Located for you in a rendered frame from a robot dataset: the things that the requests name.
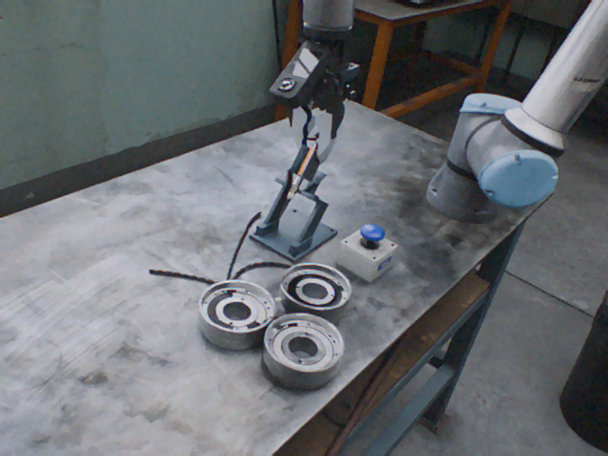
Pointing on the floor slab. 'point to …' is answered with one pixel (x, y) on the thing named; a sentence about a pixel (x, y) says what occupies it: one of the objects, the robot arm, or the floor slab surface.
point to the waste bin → (590, 384)
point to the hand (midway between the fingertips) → (311, 155)
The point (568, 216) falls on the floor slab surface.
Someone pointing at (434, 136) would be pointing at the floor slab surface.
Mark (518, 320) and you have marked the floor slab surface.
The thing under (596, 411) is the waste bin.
